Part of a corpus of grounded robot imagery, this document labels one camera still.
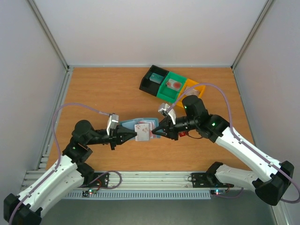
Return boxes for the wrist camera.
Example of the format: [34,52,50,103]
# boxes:
[158,103,177,125]
[106,113,119,135]

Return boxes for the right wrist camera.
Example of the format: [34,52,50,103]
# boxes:
[158,103,177,125]

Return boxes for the black plastic bin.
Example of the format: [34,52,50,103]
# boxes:
[139,65,169,96]

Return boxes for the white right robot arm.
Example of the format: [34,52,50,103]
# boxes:
[152,95,294,206]

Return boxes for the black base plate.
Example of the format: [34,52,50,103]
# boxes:
[188,172,234,188]
[80,172,110,188]

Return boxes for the red VIP card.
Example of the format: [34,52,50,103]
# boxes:
[179,132,188,137]

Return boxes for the teal card in bin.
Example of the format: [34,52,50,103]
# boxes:
[149,73,164,84]

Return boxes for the yellow plastic bin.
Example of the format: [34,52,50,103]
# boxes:
[176,79,206,108]

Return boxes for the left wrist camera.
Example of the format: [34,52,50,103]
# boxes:
[106,113,119,135]

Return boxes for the aluminium front rail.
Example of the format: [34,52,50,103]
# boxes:
[21,170,279,190]

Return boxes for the white VIP card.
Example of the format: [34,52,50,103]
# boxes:
[184,86,201,97]

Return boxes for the white patterned card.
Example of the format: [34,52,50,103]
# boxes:
[134,123,150,142]

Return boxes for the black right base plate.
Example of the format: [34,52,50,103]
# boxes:
[188,172,234,188]

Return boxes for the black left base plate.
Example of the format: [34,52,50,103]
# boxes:
[80,172,110,188]

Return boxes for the grey slotted cable duct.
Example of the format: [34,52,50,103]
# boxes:
[64,190,211,201]

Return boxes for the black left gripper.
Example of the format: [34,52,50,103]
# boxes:
[86,125,137,150]

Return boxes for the red patterned card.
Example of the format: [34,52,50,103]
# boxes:
[166,79,182,91]

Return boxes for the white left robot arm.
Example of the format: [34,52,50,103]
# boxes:
[3,120,137,225]

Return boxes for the green plastic bin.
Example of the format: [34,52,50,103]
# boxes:
[157,72,187,103]

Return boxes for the teal card holder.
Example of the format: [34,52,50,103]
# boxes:
[120,118,160,142]

